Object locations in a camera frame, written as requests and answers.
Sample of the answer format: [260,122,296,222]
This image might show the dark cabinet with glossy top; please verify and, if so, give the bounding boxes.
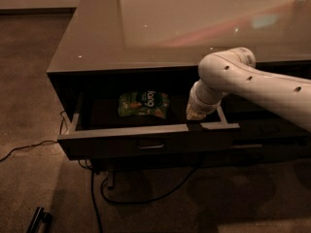
[48,0,311,171]

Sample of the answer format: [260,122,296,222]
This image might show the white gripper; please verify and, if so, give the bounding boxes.
[186,80,227,120]

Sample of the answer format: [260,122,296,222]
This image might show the green snack bag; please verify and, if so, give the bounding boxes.
[118,90,170,119]

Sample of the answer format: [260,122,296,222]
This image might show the dark drawer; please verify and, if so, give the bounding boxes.
[202,144,311,167]
[58,94,240,160]
[239,118,310,139]

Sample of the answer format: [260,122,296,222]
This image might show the thin black floor cable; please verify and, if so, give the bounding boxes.
[0,110,68,163]

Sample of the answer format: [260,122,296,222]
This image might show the black metal bar on floor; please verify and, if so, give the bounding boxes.
[26,207,52,233]

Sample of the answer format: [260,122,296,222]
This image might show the metal cabinet leg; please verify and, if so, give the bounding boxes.
[107,171,114,189]

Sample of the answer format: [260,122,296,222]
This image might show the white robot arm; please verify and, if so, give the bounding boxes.
[186,48,311,131]

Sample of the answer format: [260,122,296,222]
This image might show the thick black floor cable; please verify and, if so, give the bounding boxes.
[90,160,202,233]

